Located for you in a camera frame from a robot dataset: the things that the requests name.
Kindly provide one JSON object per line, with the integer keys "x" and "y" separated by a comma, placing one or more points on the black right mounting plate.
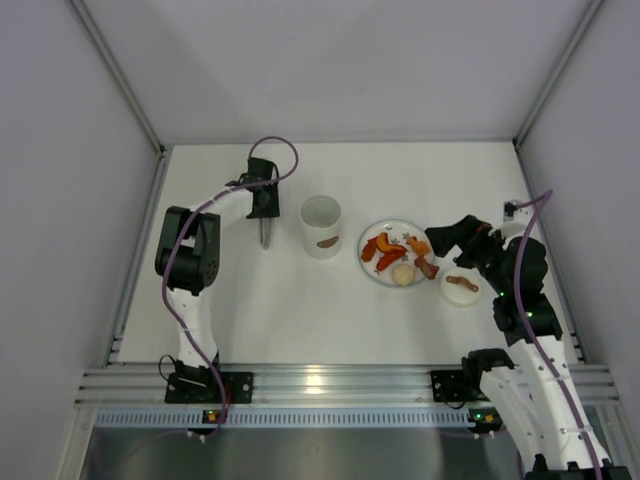
{"x": 453, "y": 388}

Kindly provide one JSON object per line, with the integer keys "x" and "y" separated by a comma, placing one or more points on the metal tongs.
{"x": 265, "y": 230}

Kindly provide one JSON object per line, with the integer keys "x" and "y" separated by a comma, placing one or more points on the brown meat piece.
{"x": 428, "y": 269}

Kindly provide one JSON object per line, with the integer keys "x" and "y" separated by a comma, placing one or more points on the white round container lid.
{"x": 461, "y": 287}

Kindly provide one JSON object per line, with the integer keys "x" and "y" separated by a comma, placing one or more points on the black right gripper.
{"x": 451, "y": 238}

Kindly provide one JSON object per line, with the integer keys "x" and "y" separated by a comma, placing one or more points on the round white bun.
{"x": 403, "y": 275}

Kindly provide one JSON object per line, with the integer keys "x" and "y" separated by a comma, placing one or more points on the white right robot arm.
{"x": 529, "y": 382}

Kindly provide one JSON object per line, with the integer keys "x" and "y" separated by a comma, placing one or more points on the slotted cable duct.
{"x": 430, "y": 417}

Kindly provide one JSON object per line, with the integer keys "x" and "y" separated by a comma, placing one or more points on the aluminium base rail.
{"x": 273, "y": 385}

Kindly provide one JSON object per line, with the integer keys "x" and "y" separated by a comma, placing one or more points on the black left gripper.
{"x": 263, "y": 212}

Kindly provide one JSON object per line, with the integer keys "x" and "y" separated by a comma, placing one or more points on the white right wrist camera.
{"x": 515, "y": 219}

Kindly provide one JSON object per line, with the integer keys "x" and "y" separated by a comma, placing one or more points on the orange food piece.
{"x": 419, "y": 247}

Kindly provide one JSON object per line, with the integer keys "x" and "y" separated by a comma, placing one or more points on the white cylindrical lunch container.
{"x": 320, "y": 218}

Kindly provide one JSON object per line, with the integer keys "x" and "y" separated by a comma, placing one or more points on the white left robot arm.
{"x": 188, "y": 260}

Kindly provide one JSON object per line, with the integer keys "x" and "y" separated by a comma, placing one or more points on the white patterned plate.
{"x": 398, "y": 231}

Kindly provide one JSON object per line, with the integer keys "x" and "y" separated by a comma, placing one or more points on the red orange food slices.
{"x": 388, "y": 251}

